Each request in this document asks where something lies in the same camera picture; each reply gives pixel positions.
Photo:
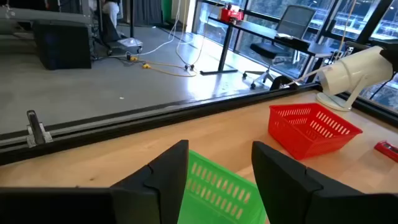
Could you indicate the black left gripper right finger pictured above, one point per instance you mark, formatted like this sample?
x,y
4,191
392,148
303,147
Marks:
x,y
289,193

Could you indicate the black frame clamp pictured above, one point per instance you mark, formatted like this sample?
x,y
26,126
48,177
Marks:
x,y
280,82
35,127

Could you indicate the green panel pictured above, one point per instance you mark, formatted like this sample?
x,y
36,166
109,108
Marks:
x,y
166,9

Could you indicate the black office desk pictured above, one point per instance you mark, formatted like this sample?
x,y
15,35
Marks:
x,y
258,32

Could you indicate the green plastic basket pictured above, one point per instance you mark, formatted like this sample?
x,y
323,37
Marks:
x,y
214,193

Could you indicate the grey mesh office chair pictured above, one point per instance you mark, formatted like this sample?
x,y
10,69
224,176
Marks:
x,y
295,21

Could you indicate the black aluminium table frame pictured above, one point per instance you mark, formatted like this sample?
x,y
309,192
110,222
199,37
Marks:
x,y
155,119

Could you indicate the red box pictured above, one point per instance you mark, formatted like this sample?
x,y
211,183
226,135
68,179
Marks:
x,y
228,15

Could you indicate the black wheeled cart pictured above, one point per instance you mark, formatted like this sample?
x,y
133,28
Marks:
x,y
109,34

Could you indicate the red rectangular block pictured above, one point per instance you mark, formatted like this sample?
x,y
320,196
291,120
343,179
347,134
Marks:
x,y
388,151

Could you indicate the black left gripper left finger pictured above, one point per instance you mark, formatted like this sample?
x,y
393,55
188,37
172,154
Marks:
x,y
161,193

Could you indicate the red plastic basket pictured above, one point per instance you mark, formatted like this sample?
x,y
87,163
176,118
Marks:
x,y
298,143

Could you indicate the black flat device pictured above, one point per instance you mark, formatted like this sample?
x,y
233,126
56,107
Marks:
x,y
295,42

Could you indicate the black cabinet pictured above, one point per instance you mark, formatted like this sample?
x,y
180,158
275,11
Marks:
x,y
62,43

